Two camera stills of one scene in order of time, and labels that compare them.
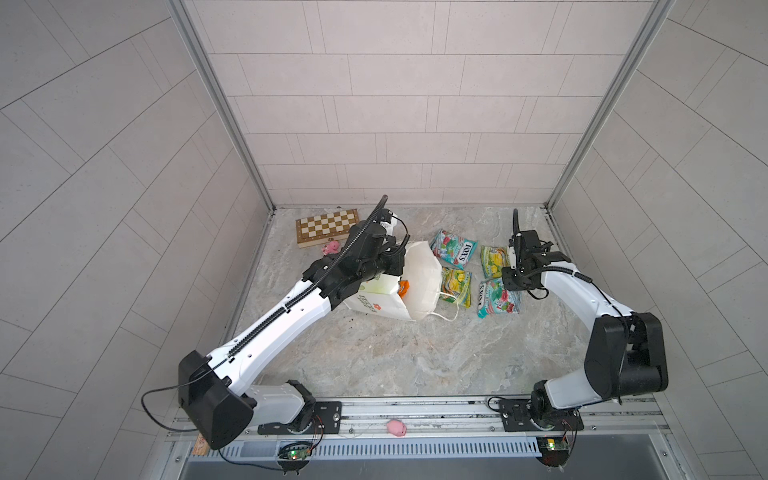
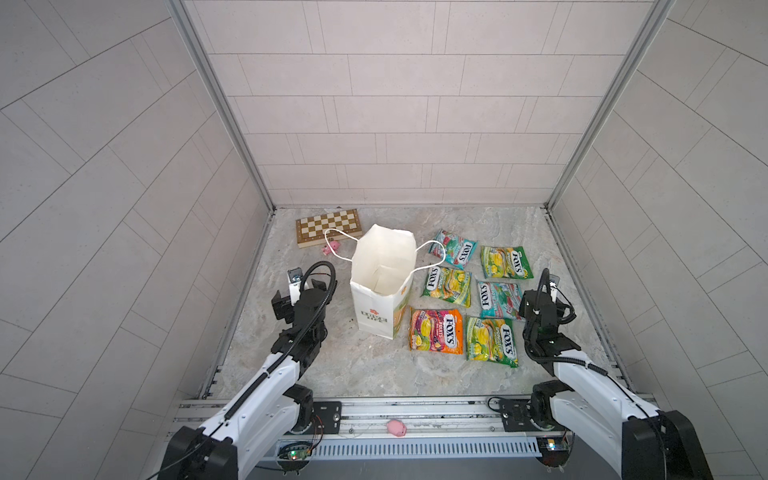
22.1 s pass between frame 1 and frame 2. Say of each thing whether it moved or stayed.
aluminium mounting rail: stayed
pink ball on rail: stayed
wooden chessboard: stayed
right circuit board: stayed
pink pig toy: stayed
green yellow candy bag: stayed
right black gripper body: moved
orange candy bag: moved
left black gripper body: moved
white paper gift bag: moved
